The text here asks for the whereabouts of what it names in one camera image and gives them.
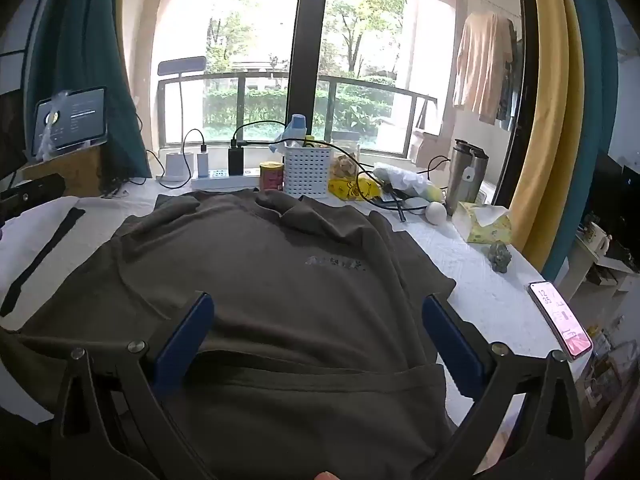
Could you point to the tablet with blue screen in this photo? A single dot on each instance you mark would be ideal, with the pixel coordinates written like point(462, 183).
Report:
point(75, 120)

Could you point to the grey stone figure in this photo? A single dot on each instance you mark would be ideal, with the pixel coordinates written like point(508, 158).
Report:
point(500, 257)

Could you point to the balcony railing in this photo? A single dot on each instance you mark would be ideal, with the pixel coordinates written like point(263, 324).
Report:
point(260, 77)

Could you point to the clear snack jar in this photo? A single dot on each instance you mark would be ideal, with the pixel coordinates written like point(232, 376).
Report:
point(345, 160)

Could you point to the white plastic container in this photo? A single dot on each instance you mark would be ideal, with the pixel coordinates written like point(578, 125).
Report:
point(177, 166)

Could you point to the blue grey hanging garment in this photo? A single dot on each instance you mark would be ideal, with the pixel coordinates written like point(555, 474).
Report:
point(507, 85)

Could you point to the white egg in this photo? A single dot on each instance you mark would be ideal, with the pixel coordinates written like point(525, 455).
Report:
point(436, 213)

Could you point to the teal curtain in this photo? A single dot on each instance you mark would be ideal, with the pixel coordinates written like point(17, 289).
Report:
point(95, 35)
point(595, 85)

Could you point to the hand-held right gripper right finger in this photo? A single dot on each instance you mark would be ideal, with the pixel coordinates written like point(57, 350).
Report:
point(452, 347)

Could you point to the smartphone with pink screen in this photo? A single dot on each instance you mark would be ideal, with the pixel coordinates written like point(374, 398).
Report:
point(560, 322)

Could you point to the white perforated basket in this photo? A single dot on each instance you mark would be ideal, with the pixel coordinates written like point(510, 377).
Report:
point(306, 172)

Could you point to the white plastic bag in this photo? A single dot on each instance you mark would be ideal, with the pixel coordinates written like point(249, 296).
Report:
point(405, 177)

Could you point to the black charger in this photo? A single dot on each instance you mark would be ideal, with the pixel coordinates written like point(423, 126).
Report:
point(235, 162)

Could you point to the black television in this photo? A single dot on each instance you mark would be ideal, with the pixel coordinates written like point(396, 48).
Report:
point(615, 200)

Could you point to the white power strip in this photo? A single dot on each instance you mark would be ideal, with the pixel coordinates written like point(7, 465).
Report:
point(225, 180)

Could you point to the brown cardboard box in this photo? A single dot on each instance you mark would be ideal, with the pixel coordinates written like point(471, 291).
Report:
point(65, 170)

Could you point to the black window frame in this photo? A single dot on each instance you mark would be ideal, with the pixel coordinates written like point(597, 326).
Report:
point(306, 35)

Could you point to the dark grey t-shirt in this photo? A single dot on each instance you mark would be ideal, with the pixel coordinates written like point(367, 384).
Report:
point(300, 285)

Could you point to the flat mop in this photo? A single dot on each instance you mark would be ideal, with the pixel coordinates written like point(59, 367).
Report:
point(181, 66)

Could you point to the white mug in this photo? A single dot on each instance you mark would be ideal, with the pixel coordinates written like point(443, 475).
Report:
point(595, 240)

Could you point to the yellow tissue box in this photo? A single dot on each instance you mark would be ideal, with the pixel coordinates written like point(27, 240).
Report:
point(482, 225)

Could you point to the steel thermos bottle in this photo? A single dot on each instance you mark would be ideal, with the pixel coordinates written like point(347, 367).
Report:
point(456, 180)
point(479, 175)

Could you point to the yellow printed bag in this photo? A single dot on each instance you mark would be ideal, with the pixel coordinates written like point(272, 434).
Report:
point(352, 191)

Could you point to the blue capped bottle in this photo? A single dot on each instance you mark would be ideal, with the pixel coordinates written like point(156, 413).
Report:
point(298, 125)

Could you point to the black monitor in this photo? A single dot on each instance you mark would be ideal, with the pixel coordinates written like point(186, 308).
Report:
point(11, 135)

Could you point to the yellow curtain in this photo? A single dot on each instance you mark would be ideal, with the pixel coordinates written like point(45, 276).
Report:
point(550, 110)

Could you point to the beige hanging shirt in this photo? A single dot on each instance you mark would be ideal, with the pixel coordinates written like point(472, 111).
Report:
point(480, 65)

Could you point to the white table sheet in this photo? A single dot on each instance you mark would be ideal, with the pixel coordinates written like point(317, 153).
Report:
point(450, 260)

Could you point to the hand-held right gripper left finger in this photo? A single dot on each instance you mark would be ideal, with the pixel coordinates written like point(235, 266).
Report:
point(185, 340)

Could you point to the white charger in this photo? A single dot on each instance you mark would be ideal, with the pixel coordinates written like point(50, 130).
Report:
point(202, 162)

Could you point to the red and yellow can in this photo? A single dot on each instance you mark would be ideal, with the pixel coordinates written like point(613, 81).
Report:
point(271, 177)

